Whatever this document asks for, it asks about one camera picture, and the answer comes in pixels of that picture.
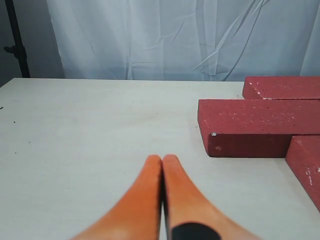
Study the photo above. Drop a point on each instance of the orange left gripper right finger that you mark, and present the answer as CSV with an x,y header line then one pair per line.
x,y
189,215

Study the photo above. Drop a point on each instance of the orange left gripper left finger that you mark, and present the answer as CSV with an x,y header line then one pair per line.
x,y
137,215

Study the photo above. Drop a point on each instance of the red brick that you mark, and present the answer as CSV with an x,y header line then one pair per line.
x,y
303,158
253,128
281,88

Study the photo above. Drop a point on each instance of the white backdrop cloth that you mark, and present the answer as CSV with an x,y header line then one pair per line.
x,y
193,40

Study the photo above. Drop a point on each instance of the black stand pole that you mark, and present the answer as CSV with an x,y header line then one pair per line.
x,y
18,49

